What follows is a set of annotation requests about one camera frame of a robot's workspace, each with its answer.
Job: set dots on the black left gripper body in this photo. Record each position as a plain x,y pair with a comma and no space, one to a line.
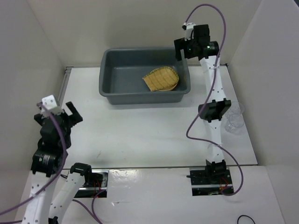
68,134

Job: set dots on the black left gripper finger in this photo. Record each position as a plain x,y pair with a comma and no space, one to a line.
73,110
74,119

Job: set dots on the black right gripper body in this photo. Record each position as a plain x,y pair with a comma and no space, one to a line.
189,51

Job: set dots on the woven bamboo basket tray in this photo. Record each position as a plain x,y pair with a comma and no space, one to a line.
160,78

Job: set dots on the clear plastic cup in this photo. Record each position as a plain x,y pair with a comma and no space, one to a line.
237,108
234,123

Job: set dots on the yellow bear plate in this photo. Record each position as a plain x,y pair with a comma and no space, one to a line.
169,88

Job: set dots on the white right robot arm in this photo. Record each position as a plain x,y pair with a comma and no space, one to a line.
216,104

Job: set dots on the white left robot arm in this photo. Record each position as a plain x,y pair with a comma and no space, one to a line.
42,207

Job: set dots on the grey plastic bin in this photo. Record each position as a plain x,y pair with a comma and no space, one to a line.
122,70

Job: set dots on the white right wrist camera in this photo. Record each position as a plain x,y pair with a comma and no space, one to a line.
188,28

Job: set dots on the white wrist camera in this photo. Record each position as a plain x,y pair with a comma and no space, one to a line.
51,104
188,28

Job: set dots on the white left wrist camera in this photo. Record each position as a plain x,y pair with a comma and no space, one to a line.
51,104

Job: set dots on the aluminium table edge rail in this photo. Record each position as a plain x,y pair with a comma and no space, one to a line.
63,84

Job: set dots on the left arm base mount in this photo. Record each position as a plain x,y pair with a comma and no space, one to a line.
97,184

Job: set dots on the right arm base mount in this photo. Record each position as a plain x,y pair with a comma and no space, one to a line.
202,185

